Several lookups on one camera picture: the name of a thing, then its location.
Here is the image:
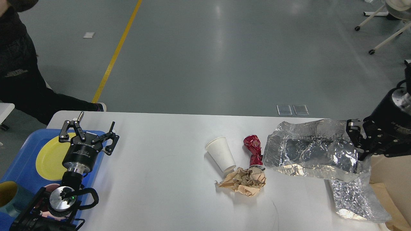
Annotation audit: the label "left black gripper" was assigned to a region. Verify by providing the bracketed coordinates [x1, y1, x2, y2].
[58, 112, 119, 174]

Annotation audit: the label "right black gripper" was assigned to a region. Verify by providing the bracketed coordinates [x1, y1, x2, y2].
[345, 87, 411, 161]

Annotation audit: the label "yellow round plate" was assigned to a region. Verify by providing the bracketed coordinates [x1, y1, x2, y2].
[35, 137, 71, 181]

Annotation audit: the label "aluminium foil sheet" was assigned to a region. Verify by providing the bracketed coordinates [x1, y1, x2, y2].
[263, 119, 371, 182]

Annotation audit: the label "clear plastic wrap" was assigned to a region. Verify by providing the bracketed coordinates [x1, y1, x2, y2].
[329, 174, 392, 223]

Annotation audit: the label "pink ribbed mug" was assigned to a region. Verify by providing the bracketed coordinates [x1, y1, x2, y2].
[35, 183, 63, 220]

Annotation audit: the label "dark teal mug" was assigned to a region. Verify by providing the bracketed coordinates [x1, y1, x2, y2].
[0, 181, 34, 218]

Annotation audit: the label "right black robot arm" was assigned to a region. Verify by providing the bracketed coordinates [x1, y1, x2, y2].
[345, 64, 411, 161]

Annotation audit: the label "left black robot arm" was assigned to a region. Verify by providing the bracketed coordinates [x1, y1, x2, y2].
[9, 112, 119, 231]

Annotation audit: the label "beige plastic bin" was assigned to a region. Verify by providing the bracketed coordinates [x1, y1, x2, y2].
[370, 155, 411, 224]

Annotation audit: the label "blue plastic tray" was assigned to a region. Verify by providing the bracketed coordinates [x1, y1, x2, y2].
[0, 129, 108, 231]

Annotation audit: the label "person in dark clothes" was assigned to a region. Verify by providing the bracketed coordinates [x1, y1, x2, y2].
[0, 0, 107, 125]

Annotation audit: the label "white side table corner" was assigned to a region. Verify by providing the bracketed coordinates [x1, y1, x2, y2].
[0, 102, 15, 131]

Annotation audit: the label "crushed red can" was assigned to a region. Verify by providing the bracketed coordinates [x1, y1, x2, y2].
[243, 135, 265, 171]

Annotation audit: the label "white rolling stand legs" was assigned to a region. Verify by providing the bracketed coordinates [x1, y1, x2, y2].
[353, 0, 410, 56]

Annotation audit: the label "white paper cup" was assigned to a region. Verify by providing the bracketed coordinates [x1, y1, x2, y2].
[205, 137, 236, 174]

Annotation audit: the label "crumpled brown paper ball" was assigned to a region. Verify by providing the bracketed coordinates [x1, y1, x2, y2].
[216, 167, 266, 196]

